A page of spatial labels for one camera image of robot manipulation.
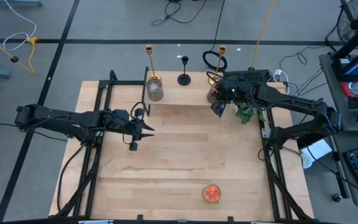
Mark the black metal table frame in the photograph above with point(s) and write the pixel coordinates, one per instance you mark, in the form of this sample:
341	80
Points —
275	199

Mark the glass jar orange filling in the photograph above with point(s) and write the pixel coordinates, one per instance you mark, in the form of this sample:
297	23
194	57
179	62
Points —
211	96
211	193

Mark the small green potted plant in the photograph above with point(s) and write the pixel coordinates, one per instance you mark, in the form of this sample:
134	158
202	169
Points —
244	112

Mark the white power adapter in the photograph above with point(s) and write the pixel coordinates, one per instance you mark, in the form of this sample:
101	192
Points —
279	74

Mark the grey trolley base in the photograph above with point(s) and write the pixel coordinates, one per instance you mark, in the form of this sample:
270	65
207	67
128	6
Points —
14	3

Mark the orange rod black knob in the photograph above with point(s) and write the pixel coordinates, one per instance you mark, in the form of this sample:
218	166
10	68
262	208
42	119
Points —
14	59

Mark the wooden riser shelf black legs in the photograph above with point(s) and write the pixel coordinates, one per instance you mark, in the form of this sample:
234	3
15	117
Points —
185	95

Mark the grey equipment cart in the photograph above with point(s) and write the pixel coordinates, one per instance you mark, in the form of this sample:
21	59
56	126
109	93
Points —
334	93

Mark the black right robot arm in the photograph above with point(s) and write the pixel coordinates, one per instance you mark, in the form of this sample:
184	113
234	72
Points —
291	101

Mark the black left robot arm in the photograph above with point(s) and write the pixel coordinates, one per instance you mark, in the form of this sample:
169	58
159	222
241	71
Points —
61	119

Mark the black caster wheel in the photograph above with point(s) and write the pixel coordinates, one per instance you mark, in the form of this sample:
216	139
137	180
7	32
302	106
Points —
337	197

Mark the glass jar grey filling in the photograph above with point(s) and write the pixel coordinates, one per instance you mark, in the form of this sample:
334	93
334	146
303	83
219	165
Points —
154	89

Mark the black candlestick holder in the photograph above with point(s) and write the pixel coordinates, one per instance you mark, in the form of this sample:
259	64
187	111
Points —
184	80

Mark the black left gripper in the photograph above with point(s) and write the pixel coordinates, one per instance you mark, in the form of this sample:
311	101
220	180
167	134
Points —
126	123

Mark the black floor fan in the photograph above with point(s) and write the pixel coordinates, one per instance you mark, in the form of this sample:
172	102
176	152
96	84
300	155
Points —
353	21

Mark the black power strip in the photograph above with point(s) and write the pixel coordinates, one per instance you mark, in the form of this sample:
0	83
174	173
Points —
247	74

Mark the white paper sheet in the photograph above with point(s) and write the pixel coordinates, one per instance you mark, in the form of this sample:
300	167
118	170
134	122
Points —
317	152

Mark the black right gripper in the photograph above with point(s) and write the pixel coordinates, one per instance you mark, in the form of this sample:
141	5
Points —
238	91

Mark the tall gold candlestick holder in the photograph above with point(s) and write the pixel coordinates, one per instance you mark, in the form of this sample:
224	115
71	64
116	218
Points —
222	48
148	48

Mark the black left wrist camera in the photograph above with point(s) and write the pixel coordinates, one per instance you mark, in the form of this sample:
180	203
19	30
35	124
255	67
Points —
139	112

